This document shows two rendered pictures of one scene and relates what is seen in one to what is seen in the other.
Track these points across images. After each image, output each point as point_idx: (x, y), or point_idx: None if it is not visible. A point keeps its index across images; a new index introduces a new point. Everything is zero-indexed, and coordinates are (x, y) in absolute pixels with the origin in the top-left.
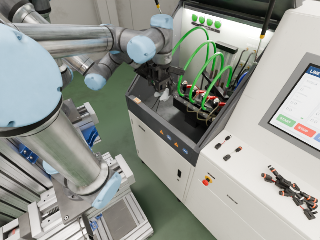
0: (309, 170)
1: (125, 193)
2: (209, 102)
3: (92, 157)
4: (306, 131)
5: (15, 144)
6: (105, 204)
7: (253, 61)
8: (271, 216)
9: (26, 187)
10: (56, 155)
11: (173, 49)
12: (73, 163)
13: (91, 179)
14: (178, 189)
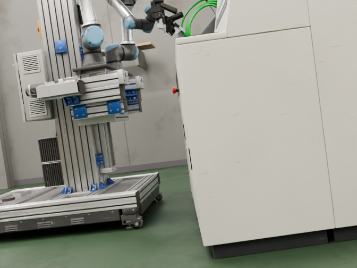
0: (220, 31)
1: (115, 93)
2: None
3: (93, 9)
4: (220, 6)
5: (81, 45)
6: (89, 38)
7: None
8: (176, 60)
9: (71, 75)
10: None
11: (187, 10)
12: (84, 1)
13: (88, 19)
14: (190, 177)
